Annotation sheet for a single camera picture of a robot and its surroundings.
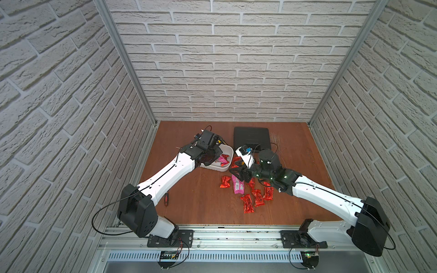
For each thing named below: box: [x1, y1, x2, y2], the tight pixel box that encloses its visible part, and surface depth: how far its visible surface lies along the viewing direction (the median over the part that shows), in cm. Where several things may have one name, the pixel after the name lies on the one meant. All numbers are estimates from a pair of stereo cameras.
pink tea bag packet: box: [231, 174, 246, 195], surface depth 89 cm
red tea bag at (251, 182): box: [246, 176, 255, 190], surface depth 89 cm
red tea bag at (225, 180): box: [219, 175, 232, 189], surface depth 89 cm
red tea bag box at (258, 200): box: [251, 188, 266, 208], surface depth 85 cm
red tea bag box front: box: [240, 193, 255, 214], surface depth 83 cm
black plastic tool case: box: [233, 126, 272, 153], surface depth 109 cm
